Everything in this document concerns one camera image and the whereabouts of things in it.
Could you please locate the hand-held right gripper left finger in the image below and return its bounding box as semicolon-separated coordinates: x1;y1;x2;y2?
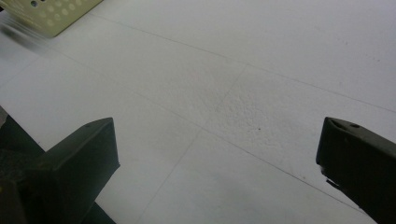
18;117;121;224

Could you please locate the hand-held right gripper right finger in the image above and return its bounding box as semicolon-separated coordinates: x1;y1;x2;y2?
316;117;396;224

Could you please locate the pale yellow perforated basket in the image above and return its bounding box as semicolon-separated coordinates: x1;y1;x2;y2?
0;0;105;39

